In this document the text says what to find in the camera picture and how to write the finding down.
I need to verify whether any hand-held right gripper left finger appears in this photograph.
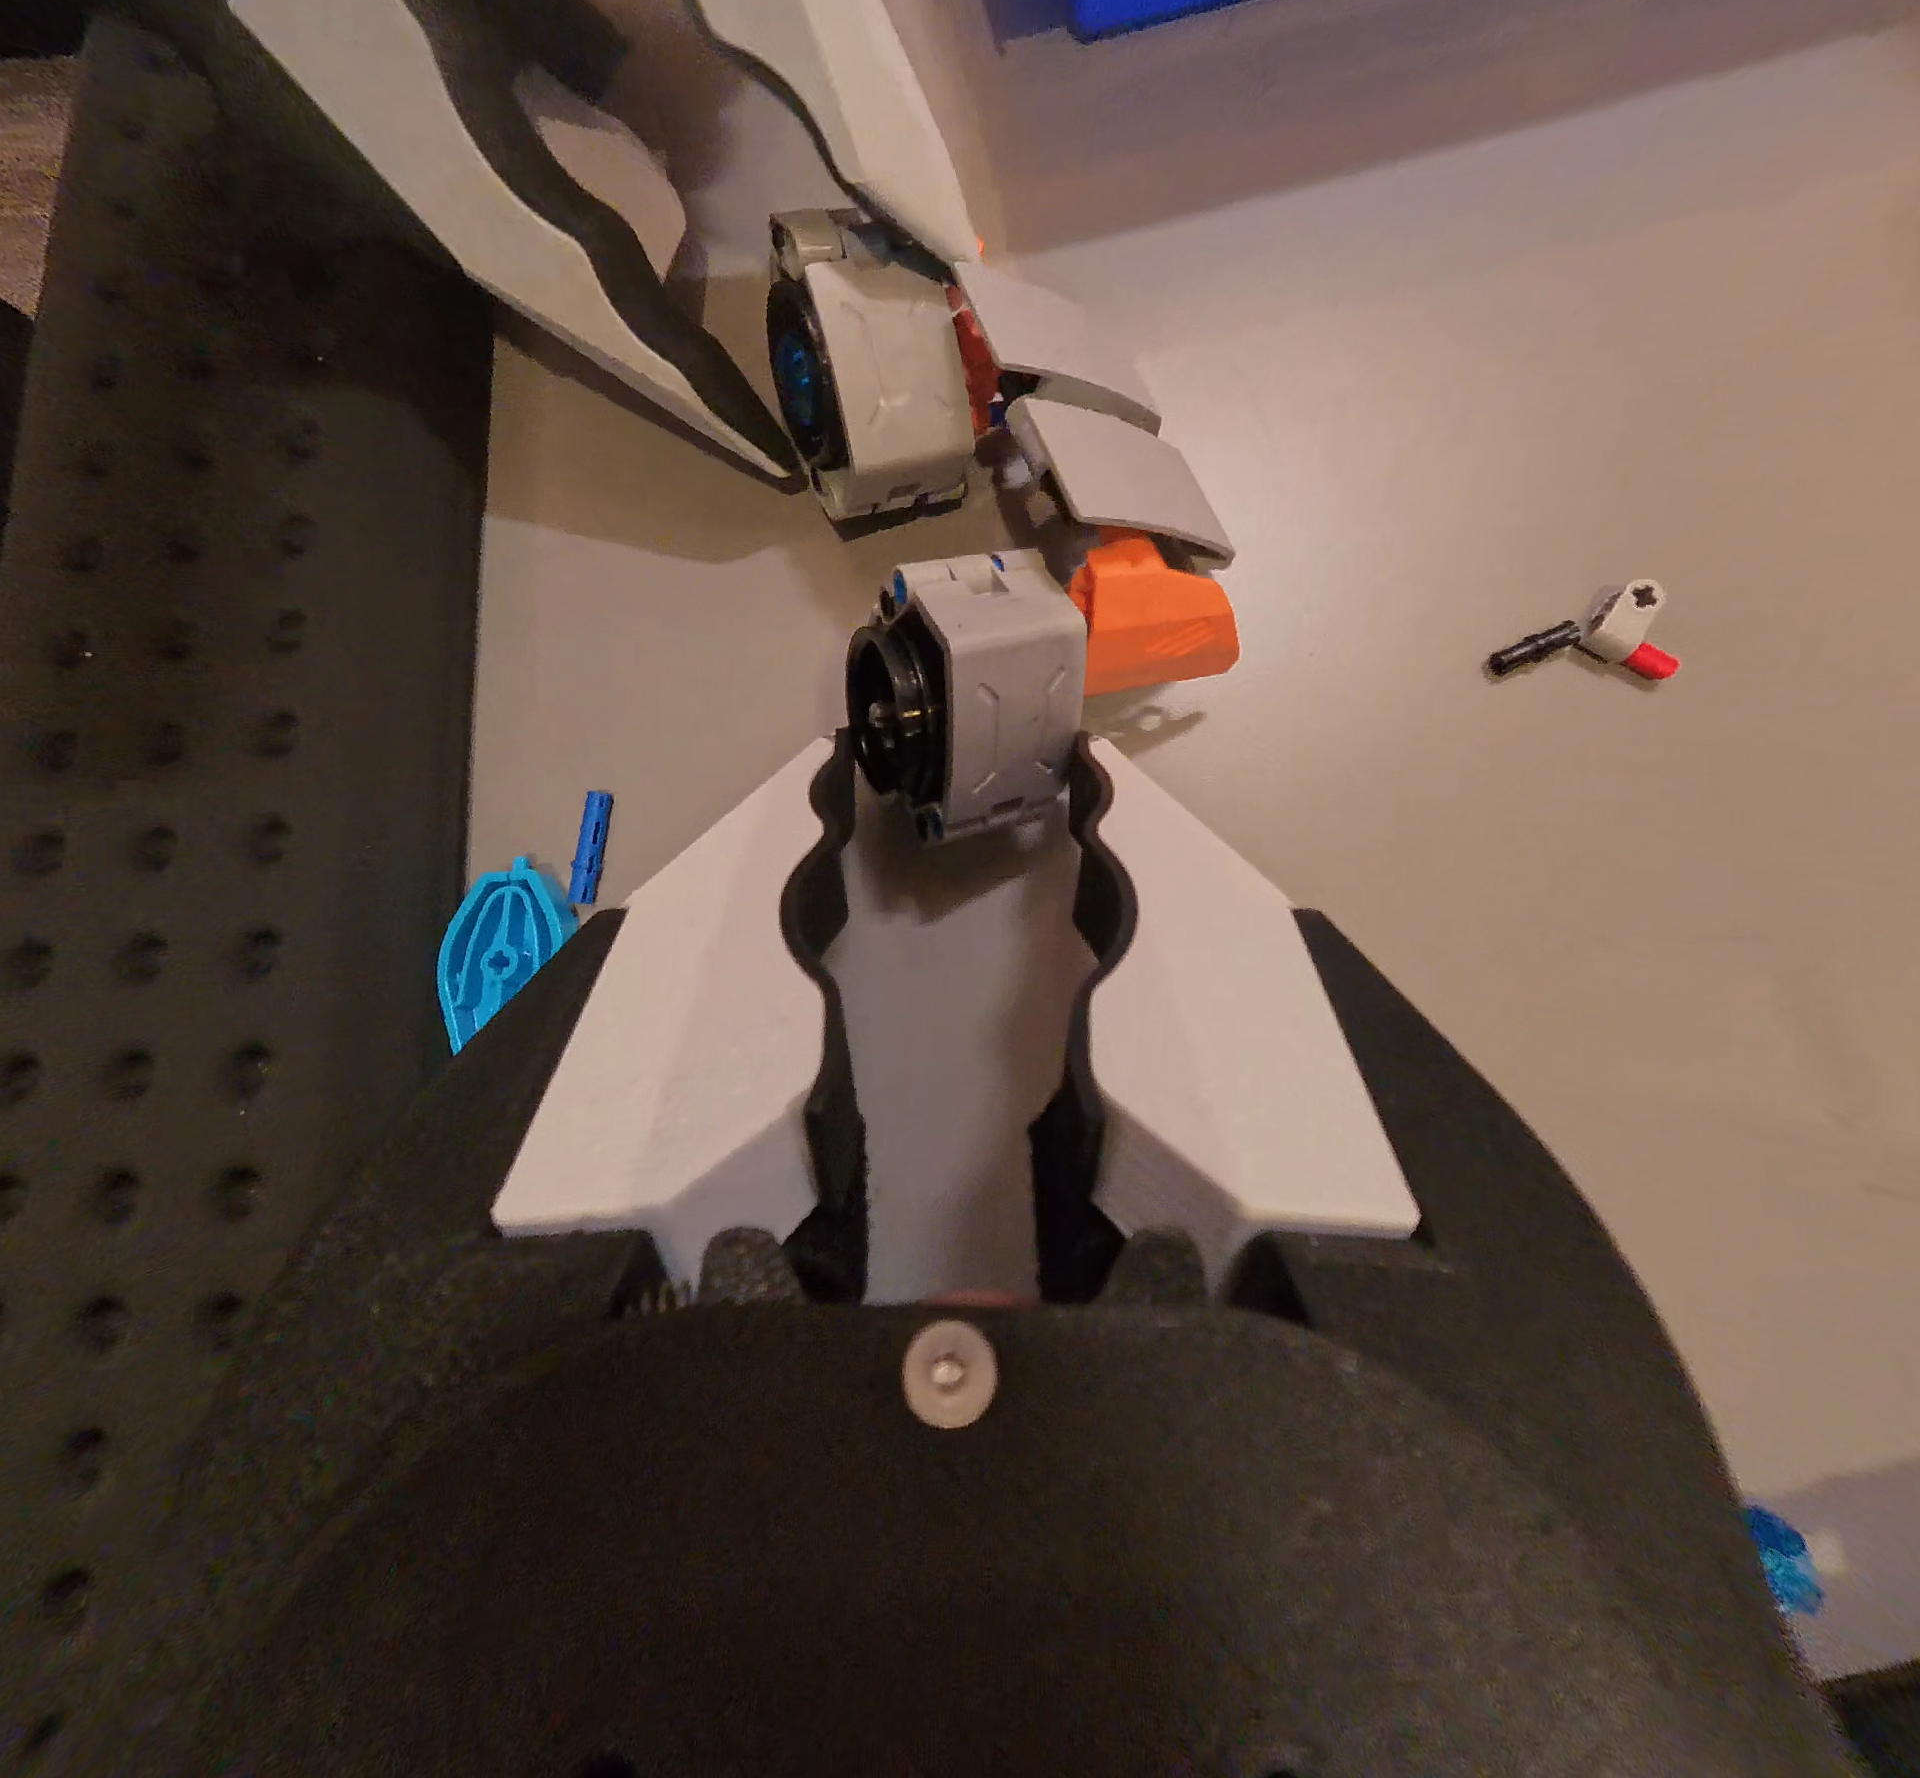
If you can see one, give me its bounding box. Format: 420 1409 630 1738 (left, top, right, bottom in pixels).
492 736 857 1283

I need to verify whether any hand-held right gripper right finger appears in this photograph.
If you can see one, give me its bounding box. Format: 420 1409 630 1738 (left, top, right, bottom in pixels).
1067 736 1424 1294

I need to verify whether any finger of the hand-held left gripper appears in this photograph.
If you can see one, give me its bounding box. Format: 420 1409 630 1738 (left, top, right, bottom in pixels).
641 0 988 264
226 0 799 485

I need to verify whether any grey orange twin-motor toy assembly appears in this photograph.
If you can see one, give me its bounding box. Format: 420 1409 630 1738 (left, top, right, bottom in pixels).
763 207 1244 845

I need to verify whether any light blue brick separator tool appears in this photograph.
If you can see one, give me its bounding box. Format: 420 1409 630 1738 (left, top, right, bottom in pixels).
439 854 584 1057

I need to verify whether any grey red pin connector piece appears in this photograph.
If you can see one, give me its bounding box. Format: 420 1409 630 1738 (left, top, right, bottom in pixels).
1486 578 1682 681

